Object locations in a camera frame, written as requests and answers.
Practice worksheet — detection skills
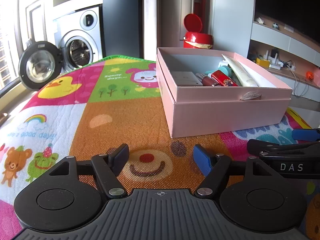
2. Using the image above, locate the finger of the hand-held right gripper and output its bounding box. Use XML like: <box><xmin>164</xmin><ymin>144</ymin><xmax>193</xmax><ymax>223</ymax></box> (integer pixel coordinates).
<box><xmin>247</xmin><ymin>139</ymin><xmax>320</xmax><ymax>157</ymax></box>
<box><xmin>292</xmin><ymin>128</ymin><xmax>320</xmax><ymax>142</ymax></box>

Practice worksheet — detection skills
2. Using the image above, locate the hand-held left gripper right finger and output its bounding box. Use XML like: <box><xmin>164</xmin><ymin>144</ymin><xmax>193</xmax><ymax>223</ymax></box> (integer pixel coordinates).
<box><xmin>194</xmin><ymin>144</ymin><xmax>274</xmax><ymax>198</ymax></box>

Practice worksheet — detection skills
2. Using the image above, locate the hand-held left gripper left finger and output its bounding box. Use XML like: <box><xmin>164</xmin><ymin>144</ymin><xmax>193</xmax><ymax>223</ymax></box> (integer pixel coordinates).
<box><xmin>49</xmin><ymin>144</ymin><xmax>130</xmax><ymax>198</ymax></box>

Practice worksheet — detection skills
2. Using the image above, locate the pink cardboard box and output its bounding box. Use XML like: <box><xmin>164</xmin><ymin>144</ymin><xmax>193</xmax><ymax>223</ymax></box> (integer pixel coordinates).
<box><xmin>156</xmin><ymin>47</ymin><xmax>293</xmax><ymax>138</ymax></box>

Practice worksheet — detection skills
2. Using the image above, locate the white cream tube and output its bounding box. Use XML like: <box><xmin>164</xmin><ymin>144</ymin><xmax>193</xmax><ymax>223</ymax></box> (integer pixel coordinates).
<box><xmin>221</xmin><ymin>54</ymin><xmax>277</xmax><ymax>88</ymax></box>

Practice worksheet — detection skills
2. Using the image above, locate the red patterned lipstick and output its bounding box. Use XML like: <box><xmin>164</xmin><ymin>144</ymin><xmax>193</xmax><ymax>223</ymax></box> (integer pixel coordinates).
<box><xmin>211</xmin><ymin>70</ymin><xmax>239</xmax><ymax>87</ymax></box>

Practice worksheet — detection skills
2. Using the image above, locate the dark red lipstick tube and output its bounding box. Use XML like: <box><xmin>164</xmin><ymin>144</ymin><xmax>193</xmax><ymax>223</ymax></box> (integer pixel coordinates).
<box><xmin>196</xmin><ymin>73</ymin><xmax>216</xmax><ymax>87</ymax></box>

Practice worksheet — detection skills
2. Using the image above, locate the teal plastic roller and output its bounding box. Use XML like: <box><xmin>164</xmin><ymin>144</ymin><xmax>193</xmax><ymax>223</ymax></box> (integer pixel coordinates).
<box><xmin>205</xmin><ymin>65</ymin><xmax>234</xmax><ymax>77</ymax></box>

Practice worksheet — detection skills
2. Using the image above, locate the colourful cartoon play mat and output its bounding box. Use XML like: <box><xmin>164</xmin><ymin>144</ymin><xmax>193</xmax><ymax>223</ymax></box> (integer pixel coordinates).
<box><xmin>0</xmin><ymin>55</ymin><xmax>320</xmax><ymax>240</ymax></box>

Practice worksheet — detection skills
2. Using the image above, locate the white router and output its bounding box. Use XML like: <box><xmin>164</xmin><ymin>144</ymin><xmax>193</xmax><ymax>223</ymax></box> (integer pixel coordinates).
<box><xmin>265</xmin><ymin>50</ymin><xmax>280</xmax><ymax>67</ymax></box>

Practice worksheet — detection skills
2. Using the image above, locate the small white box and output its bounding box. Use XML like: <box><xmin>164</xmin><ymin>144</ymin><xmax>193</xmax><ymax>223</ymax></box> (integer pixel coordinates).
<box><xmin>171</xmin><ymin>71</ymin><xmax>202</xmax><ymax>87</ymax></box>

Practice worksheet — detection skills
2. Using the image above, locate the white television cabinet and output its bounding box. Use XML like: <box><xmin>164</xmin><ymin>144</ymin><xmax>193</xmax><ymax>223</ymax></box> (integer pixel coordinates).
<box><xmin>247</xmin><ymin>15</ymin><xmax>320</xmax><ymax>110</ymax></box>

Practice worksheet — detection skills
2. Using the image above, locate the silver washing machine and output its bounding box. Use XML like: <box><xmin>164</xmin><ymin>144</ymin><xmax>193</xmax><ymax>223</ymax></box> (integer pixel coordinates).
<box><xmin>19</xmin><ymin>6</ymin><xmax>104</xmax><ymax>90</ymax></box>

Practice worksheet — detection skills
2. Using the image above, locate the red trash can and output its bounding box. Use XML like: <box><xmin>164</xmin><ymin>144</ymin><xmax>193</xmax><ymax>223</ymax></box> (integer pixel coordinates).
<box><xmin>183</xmin><ymin>13</ymin><xmax>214</xmax><ymax>49</ymax></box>

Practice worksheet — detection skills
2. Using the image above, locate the black television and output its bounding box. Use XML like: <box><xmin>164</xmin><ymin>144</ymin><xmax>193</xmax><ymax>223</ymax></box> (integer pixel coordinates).
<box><xmin>255</xmin><ymin>0</ymin><xmax>320</xmax><ymax>43</ymax></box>

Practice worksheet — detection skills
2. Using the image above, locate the dark grey cabinet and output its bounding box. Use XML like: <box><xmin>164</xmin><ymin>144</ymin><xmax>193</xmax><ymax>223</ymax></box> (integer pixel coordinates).
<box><xmin>102</xmin><ymin>0</ymin><xmax>144</xmax><ymax>58</ymax></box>

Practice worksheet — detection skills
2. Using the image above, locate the large window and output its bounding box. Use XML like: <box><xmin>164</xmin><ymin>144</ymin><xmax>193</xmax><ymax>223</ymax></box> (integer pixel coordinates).
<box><xmin>0</xmin><ymin>0</ymin><xmax>28</xmax><ymax>90</ymax></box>

